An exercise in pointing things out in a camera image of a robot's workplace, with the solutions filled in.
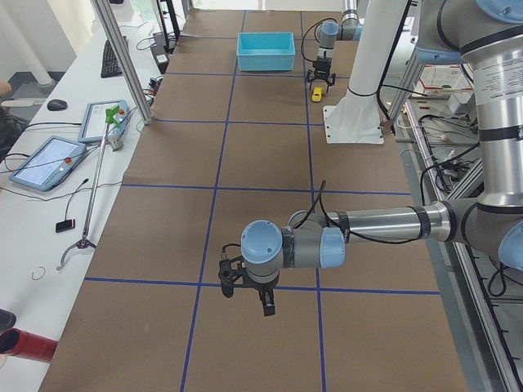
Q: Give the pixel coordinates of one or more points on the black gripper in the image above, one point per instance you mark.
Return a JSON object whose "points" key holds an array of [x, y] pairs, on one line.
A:
{"points": [[323, 66], [260, 287]]}

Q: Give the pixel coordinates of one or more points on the yellow beetle toy car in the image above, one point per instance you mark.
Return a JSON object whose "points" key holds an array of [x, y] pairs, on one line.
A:
{"points": [[317, 94]]}

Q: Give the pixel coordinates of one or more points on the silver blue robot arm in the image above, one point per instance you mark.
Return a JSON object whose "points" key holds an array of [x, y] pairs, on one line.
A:
{"points": [[327, 32], [488, 36]]}

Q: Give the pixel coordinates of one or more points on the light blue plastic bin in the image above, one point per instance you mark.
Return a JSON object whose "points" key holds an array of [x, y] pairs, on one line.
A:
{"points": [[267, 51]]}

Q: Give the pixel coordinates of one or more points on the black keyboard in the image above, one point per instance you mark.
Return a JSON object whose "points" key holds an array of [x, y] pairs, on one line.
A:
{"points": [[109, 63]]}

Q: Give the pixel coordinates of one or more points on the small black device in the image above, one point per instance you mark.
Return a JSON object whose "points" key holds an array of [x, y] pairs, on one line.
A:
{"points": [[65, 225]]}

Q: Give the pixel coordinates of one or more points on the far blue teach pendant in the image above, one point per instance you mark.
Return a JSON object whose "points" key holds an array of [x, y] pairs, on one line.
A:
{"points": [[98, 115]]}

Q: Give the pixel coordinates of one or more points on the blue teach pendant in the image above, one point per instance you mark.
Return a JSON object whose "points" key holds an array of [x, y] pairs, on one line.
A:
{"points": [[50, 164], [98, 115]]}

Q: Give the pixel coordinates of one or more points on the rubber band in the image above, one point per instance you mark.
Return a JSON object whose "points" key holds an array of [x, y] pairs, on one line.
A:
{"points": [[38, 273]]}

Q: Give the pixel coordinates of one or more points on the near blue teach pendant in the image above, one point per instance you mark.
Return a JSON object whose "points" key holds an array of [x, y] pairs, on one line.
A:
{"points": [[50, 164]]}

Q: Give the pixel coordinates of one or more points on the red cylinder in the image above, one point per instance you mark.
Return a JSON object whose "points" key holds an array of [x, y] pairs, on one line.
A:
{"points": [[26, 345]]}

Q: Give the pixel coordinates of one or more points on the black computer mouse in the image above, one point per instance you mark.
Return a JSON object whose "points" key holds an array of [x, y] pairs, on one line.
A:
{"points": [[57, 105]]}

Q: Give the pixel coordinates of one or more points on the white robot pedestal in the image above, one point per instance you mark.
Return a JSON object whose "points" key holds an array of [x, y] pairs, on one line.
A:
{"points": [[355, 119]]}

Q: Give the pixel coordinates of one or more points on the green handled reacher grabber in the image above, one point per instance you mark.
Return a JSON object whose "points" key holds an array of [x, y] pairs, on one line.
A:
{"points": [[84, 242]]}

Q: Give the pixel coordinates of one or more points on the aluminium frame post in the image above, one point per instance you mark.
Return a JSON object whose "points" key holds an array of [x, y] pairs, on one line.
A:
{"points": [[113, 34]]}

